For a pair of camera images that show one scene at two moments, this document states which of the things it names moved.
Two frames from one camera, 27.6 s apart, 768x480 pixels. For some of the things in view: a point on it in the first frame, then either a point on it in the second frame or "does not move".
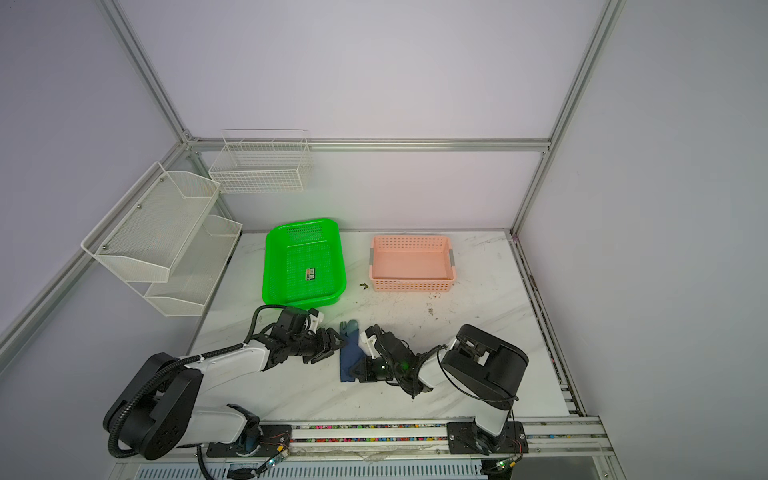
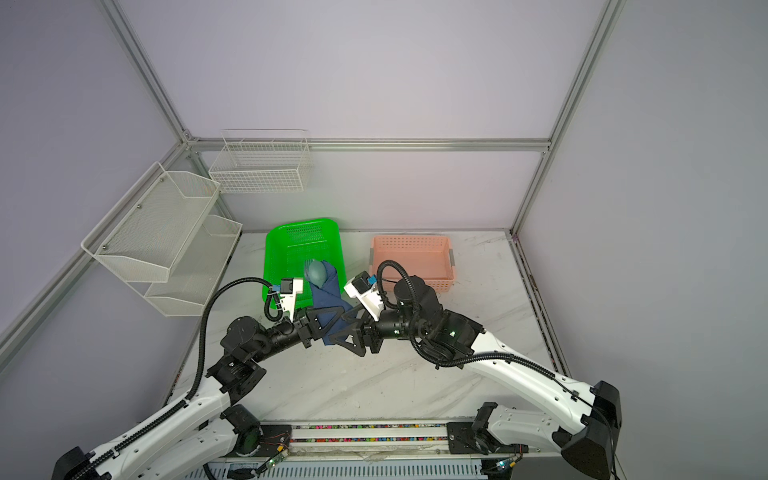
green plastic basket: (303, 264) does not move
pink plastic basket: (412, 263) does not move
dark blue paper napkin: (350, 355) -> (329, 304)
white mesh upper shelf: (143, 235) does not move
